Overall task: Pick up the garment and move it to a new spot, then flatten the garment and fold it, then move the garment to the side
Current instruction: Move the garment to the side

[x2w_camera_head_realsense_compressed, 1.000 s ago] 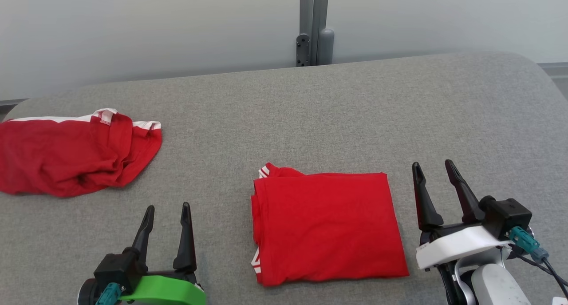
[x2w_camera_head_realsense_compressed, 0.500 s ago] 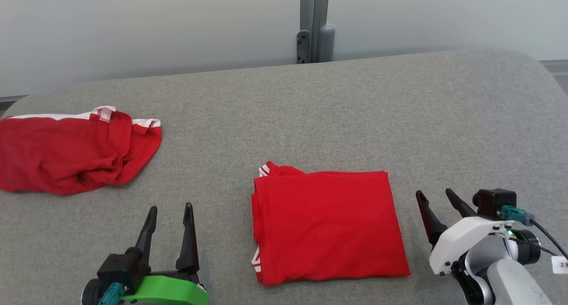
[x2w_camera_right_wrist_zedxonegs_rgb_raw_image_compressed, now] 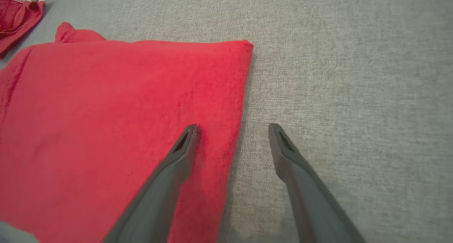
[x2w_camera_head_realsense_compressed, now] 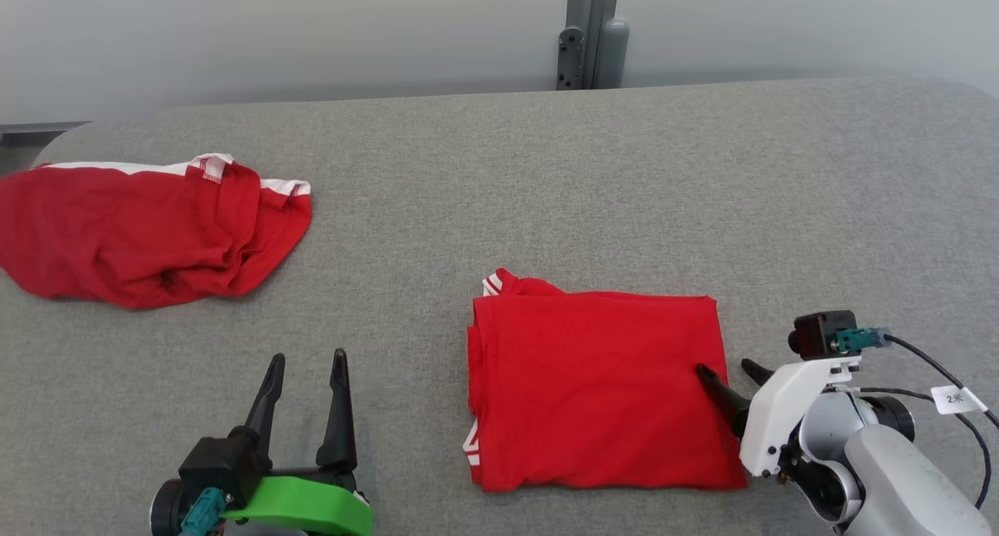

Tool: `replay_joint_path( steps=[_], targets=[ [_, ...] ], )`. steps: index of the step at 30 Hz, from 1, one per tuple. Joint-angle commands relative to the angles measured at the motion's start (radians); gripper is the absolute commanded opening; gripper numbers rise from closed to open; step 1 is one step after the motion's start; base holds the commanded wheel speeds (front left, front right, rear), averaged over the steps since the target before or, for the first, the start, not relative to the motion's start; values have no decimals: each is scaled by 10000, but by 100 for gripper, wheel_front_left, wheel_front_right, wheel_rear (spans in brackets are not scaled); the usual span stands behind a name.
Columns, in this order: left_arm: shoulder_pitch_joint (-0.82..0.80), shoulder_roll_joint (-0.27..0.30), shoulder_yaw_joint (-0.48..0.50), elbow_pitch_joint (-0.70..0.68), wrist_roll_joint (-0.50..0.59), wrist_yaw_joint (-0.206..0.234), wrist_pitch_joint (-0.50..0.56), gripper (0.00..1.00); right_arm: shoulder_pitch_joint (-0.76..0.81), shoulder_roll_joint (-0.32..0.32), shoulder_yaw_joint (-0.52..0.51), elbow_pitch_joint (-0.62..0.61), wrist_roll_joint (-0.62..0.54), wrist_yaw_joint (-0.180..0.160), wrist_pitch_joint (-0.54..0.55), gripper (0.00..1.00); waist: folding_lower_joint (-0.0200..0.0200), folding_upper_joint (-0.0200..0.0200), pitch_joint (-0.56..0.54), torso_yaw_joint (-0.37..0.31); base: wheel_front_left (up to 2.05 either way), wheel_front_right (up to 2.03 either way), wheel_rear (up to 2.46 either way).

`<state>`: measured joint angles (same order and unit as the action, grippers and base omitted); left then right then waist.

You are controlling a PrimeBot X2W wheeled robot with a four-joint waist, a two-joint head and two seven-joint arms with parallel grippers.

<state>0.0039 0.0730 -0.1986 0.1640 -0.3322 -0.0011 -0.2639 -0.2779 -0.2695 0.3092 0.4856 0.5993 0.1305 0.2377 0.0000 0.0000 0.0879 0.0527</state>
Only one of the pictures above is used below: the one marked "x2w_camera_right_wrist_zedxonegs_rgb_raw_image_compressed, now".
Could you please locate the red jersey number 23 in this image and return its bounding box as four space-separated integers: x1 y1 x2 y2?
0 22 254 243

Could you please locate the grey fabric sofa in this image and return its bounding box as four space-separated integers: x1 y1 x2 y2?
0 0 453 243

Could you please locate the red shorts white stripe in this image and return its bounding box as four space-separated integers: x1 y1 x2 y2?
0 0 45 58

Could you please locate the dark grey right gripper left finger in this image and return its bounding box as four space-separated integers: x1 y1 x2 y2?
103 125 200 243

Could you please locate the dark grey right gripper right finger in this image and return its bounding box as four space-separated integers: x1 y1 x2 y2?
268 123 367 243

